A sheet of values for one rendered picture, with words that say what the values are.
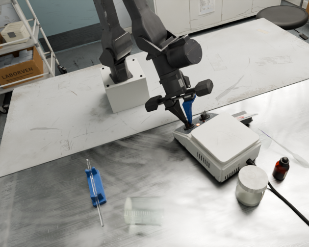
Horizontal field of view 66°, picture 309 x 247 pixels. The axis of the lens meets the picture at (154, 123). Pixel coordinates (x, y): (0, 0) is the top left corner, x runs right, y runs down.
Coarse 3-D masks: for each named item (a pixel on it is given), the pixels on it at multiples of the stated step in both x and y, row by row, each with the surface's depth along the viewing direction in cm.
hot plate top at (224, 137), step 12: (216, 120) 61; (228, 120) 61; (192, 132) 59; (204, 132) 59; (216, 132) 58; (228, 132) 58; (240, 132) 57; (252, 132) 57; (204, 144) 56; (216, 144) 56; (228, 144) 55; (240, 144) 55; (252, 144) 55; (216, 156) 53; (228, 156) 53
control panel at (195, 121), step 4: (200, 116) 70; (212, 116) 66; (192, 120) 70; (196, 120) 69; (204, 120) 66; (208, 120) 65; (184, 124) 69; (196, 124) 66; (200, 124) 65; (180, 128) 68; (192, 128) 64; (180, 132) 65; (184, 132) 64; (188, 132) 63
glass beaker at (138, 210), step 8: (128, 200) 52; (136, 200) 52; (144, 200) 52; (152, 200) 51; (160, 200) 55; (128, 208) 51; (136, 208) 51; (144, 208) 50; (152, 208) 50; (160, 208) 55; (128, 216) 51; (136, 216) 50; (144, 216) 50; (152, 216) 50; (160, 216) 54; (128, 224) 52; (136, 224) 51; (144, 224) 51; (152, 224) 51; (160, 224) 50
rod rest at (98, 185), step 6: (96, 174) 64; (90, 180) 63; (96, 180) 63; (90, 186) 62; (96, 186) 62; (102, 186) 61; (90, 192) 61; (102, 192) 60; (102, 198) 59; (96, 204) 58
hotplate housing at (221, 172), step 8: (208, 112) 71; (176, 136) 68; (184, 136) 63; (184, 144) 65; (192, 144) 60; (256, 144) 56; (192, 152) 63; (200, 152) 58; (208, 152) 57; (248, 152) 56; (256, 152) 58; (200, 160) 61; (208, 160) 56; (216, 160) 55; (232, 160) 54; (240, 160) 55; (248, 160) 57; (208, 168) 59; (216, 168) 55; (224, 168) 54; (232, 168) 56; (240, 168) 58; (216, 176) 57; (224, 176) 56
